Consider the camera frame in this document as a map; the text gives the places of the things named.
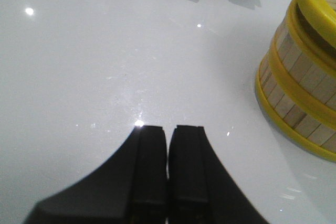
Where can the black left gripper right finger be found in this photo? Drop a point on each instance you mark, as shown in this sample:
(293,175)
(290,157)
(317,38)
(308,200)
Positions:
(201,190)

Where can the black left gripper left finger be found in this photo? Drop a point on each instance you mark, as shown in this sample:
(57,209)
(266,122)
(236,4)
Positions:
(129,187)

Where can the yellow woven bamboo steamer lid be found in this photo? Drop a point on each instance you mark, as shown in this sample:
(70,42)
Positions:
(319,22)

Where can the bamboo steamer basket yellow rims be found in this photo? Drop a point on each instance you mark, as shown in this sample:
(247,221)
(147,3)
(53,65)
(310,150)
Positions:
(309,133)

